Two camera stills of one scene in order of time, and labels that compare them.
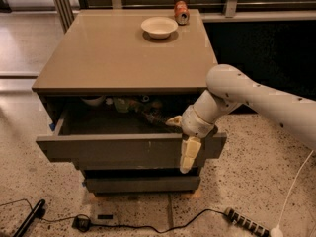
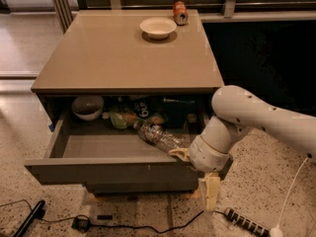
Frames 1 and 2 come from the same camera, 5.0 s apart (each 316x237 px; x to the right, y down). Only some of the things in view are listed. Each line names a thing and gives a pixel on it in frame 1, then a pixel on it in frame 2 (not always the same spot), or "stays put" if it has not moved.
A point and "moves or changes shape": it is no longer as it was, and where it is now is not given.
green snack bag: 125,106 → 126,119
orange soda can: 182,13 stays put
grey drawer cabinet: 107,88 stays put
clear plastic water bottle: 154,118 → 162,138
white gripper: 197,124 → 206,156
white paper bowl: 158,27 stays put
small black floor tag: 105,216 stays put
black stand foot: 38,212 stays put
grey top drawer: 120,150 moves or changes shape
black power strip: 246,221 stays put
